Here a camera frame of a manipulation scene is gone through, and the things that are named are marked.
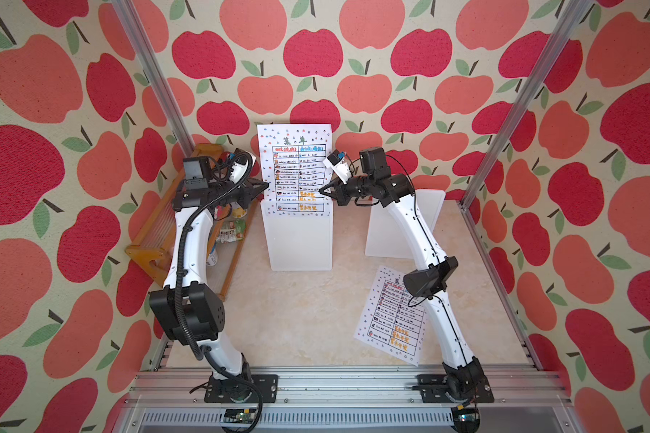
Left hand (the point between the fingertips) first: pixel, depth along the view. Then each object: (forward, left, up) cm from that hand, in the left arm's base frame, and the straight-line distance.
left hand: (267, 187), depth 76 cm
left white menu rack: (-3, -8, -18) cm, 20 cm away
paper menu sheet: (-24, -40, -36) cm, 59 cm away
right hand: (+3, -16, -5) cm, 17 cm away
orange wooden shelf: (-14, +31, -8) cm, 35 cm away
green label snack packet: (+10, +21, -33) cm, 40 cm away
